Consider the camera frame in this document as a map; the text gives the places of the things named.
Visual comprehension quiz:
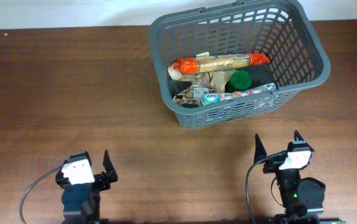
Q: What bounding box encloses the Kleenex tissue multipack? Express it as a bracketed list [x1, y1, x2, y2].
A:
[200, 83, 277, 106]

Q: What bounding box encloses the green lid jar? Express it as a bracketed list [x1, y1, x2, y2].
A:
[228, 70, 252, 92]

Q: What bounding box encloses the beige paper bag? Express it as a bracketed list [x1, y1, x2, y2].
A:
[210, 69, 235, 93]

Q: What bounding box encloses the brown mushroom snack bag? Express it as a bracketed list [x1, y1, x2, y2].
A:
[168, 61, 215, 107]

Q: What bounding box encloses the orange spaghetti pasta package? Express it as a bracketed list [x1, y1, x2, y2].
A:
[173, 53, 270, 75]

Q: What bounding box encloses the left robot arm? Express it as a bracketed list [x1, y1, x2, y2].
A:
[55, 151, 118, 224]

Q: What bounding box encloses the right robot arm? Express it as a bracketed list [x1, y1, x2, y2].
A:
[254, 131, 326, 223]

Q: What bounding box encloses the grey plastic shopping basket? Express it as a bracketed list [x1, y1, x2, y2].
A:
[148, 1, 331, 129]

